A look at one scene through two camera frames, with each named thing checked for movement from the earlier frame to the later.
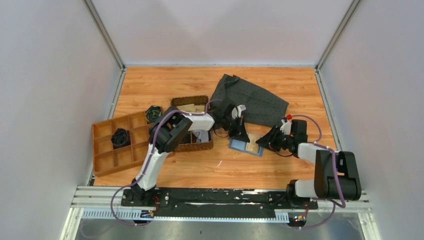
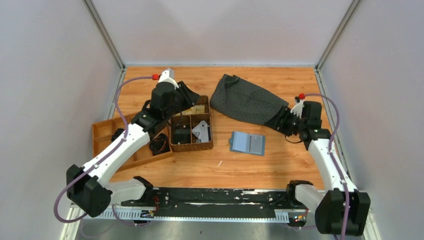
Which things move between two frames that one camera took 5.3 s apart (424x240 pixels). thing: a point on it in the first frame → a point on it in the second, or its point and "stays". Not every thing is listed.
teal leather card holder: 252,147 stays
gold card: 252,146 → 192,111
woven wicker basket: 193,140 stays
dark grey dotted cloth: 262,106 stays
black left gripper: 239,129 → 189,98
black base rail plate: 218,203 stays
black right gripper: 269,141 → 275,123
